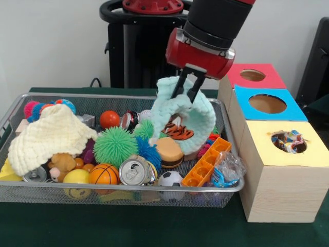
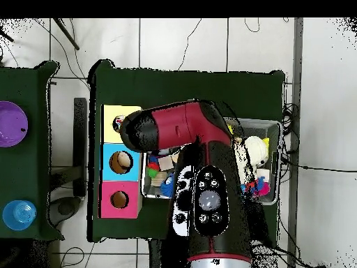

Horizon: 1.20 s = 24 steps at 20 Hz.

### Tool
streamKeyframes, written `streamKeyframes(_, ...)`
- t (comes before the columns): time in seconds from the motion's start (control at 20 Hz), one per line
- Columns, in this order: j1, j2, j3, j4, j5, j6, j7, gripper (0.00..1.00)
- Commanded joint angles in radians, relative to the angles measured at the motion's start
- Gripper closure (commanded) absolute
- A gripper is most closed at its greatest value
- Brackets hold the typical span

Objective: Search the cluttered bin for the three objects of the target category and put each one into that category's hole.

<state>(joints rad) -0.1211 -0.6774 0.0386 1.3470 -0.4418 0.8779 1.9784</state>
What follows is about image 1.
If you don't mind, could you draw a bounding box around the white colourful spotted cloth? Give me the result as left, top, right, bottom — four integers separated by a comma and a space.
271, 130, 308, 154

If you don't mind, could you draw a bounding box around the yellow ball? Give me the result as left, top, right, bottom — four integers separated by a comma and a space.
63, 169, 92, 185

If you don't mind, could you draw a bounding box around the mint green waffle cloth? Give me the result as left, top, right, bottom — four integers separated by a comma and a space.
151, 76, 217, 155

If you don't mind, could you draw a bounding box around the small brown teddy bear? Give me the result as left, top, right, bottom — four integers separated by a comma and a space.
48, 152, 78, 182

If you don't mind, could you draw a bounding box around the clear plastic packet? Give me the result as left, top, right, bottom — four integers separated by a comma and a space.
211, 152, 246, 188

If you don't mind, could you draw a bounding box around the clear mesh bin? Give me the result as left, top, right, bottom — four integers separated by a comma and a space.
0, 93, 245, 209

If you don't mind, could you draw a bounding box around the small orange basketball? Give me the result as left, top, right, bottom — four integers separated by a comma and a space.
88, 163, 122, 186

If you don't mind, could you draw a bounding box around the green spiky ball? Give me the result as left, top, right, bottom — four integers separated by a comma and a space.
93, 126, 140, 170

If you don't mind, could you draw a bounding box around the black panel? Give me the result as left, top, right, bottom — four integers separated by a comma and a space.
296, 17, 329, 127

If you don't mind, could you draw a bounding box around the orange plastic gear toy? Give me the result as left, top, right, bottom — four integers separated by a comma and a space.
181, 136, 232, 188

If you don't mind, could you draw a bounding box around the cream waffle cloth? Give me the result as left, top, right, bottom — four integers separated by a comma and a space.
8, 103, 98, 177

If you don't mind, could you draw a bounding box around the round wooden disc toy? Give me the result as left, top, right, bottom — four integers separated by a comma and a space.
156, 137, 185, 169

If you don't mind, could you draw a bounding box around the red-orange ball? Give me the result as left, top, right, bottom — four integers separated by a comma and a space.
100, 110, 121, 129

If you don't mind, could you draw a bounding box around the small soccer ball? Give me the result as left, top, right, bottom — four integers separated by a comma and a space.
157, 171, 184, 201

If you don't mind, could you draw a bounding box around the wooden three-hole box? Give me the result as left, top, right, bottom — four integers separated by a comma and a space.
217, 63, 329, 223

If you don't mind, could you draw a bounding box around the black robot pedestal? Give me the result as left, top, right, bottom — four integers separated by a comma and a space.
99, 0, 193, 89

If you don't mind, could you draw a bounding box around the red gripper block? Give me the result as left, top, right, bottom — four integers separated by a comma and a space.
166, 28, 236, 103

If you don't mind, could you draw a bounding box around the yellow wedge block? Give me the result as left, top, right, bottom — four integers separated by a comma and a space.
0, 157, 24, 182

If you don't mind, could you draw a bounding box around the silver drink can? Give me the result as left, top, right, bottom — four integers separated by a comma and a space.
119, 156, 153, 186

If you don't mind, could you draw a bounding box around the orange tiger striped toy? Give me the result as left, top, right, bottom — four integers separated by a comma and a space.
163, 121, 195, 141

